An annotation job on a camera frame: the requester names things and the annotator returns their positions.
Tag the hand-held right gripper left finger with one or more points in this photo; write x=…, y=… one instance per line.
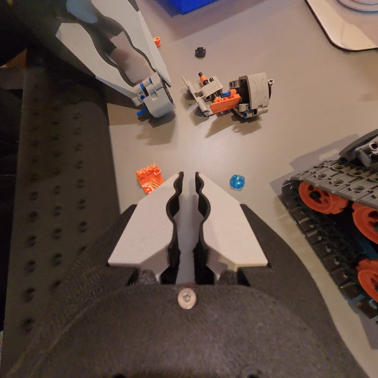
x=141, y=236

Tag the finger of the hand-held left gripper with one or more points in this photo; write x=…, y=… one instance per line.
x=85, y=50
x=138, y=32

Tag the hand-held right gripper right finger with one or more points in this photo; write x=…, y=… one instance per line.
x=233, y=236

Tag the blue bin with tag label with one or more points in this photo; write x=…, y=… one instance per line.
x=189, y=6

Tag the small grey brick hinge assembly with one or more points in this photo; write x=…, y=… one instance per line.
x=158, y=100

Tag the long blue brick pin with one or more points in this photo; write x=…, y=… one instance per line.
x=142, y=112

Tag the grey orange brick wheel assembly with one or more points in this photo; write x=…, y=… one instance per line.
x=257, y=88

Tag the small orange brick beam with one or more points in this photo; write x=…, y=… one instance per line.
x=157, y=41

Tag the small blue brick pin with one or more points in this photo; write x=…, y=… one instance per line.
x=237, y=181

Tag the orange curved brick piece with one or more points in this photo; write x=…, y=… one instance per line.
x=149, y=178

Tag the black round brick connector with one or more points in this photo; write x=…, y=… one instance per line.
x=200, y=52

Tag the black dimpled cushion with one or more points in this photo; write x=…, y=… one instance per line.
x=59, y=206

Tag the grey orange tracked brick robot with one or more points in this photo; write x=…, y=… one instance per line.
x=324, y=206

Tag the white document stand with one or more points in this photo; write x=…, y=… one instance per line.
x=339, y=23

